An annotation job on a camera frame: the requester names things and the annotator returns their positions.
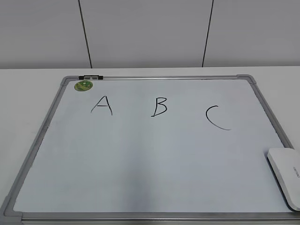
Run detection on white board eraser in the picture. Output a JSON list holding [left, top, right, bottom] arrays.
[[267, 148, 300, 211]]

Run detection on green round magnet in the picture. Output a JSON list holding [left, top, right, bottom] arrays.
[[74, 80, 93, 92]]

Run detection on black silver hanging clip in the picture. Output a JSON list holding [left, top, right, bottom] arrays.
[[78, 75, 104, 80]]

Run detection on white board with grey frame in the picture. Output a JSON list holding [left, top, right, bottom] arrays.
[[0, 75, 300, 225]]

